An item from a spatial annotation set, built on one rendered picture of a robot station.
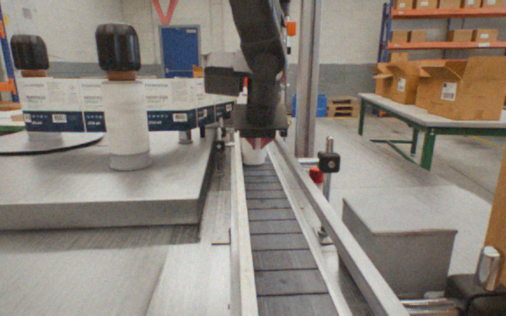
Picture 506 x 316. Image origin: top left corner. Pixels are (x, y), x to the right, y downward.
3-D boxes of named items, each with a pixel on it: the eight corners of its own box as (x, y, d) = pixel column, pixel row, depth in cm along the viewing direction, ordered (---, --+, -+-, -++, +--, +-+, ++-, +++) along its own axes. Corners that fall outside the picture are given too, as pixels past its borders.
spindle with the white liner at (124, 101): (118, 159, 75) (101, 25, 67) (156, 159, 76) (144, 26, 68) (103, 171, 67) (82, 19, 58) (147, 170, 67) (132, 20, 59)
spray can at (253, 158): (240, 161, 74) (238, 71, 68) (261, 160, 75) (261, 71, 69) (245, 168, 69) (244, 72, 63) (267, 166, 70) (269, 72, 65)
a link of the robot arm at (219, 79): (278, 60, 43) (282, 21, 47) (195, 51, 43) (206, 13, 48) (271, 116, 53) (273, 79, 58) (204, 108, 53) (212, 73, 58)
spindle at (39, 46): (39, 134, 97) (19, 36, 89) (68, 134, 97) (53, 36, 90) (19, 141, 88) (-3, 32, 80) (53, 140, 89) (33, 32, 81)
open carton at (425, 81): (396, 105, 270) (401, 61, 260) (462, 105, 265) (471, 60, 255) (416, 112, 228) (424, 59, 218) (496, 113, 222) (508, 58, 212)
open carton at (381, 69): (365, 93, 395) (368, 62, 385) (402, 93, 390) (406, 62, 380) (373, 96, 357) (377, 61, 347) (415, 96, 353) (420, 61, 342)
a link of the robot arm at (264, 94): (282, 80, 49) (284, 57, 52) (238, 75, 49) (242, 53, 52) (277, 111, 54) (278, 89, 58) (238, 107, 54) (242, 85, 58)
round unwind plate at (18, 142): (25, 132, 107) (24, 129, 107) (118, 131, 109) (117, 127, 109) (-54, 157, 77) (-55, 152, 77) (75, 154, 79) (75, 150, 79)
